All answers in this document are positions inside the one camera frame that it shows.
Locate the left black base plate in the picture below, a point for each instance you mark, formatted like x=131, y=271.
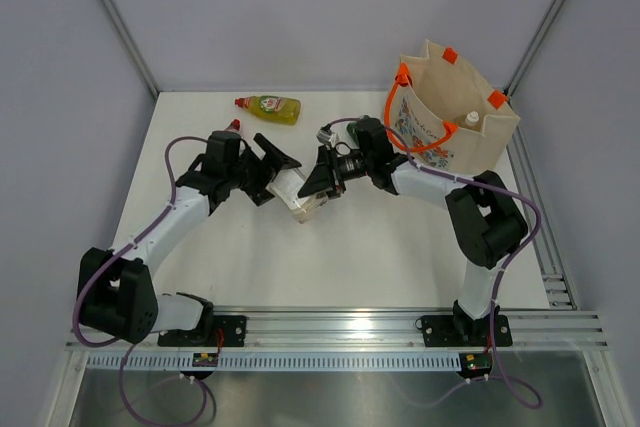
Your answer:
x=224, y=330

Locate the clear pale soap bottle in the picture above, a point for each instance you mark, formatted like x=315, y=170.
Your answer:
x=286, y=186

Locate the amber liquid bottle white cap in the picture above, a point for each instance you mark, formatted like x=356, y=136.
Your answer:
x=471, y=121

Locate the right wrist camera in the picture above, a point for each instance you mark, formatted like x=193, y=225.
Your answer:
x=327, y=137

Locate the beige canvas bag orange handles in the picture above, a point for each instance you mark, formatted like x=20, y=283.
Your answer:
x=430, y=95

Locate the white slotted cable duct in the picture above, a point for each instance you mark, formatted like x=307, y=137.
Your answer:
x=296, y=362

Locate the left aluminium frame post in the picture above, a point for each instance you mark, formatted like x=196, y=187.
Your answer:
x=130, y=47

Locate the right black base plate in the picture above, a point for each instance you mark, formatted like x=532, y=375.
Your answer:
x=446, y=330

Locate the red dish soap bottle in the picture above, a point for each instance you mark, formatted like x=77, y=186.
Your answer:
x=234, y=126

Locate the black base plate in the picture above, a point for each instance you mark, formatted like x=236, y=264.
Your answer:
x=224, y=330
x=446, y=330

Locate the aluminium mounting rail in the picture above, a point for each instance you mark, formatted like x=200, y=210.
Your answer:
x=400, y=329

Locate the green dish soap bottle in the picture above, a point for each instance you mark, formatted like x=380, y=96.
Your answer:
x=352, y=129

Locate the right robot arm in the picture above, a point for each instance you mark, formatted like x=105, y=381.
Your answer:
x=489, y=227

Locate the right aluminium frame post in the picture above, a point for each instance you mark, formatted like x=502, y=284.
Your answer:
x=541, y=32

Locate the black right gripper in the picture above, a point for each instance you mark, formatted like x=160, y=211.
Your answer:
x=321, y=178

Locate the aluminium frame post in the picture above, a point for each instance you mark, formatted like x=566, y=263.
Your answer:
x=541, y=32
x=130, y=47

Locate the yellow dish soap bottle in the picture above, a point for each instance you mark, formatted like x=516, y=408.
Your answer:
x=270, y=108

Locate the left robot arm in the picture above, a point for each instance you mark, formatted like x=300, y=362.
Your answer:
x=116, y=299

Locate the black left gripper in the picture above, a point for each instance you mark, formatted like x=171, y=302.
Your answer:
x=272, y=160

